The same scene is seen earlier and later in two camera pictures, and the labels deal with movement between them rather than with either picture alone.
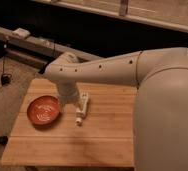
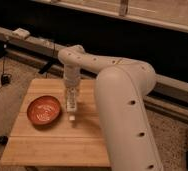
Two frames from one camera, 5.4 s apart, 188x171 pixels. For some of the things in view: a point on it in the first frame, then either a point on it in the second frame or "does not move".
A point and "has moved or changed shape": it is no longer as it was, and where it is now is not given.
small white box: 22,32 does not move
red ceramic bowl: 43,110 does not move
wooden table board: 107,135 does not move
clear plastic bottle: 82,108 has moved or changed shape
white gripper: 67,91 to 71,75
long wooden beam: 22,38 does not move
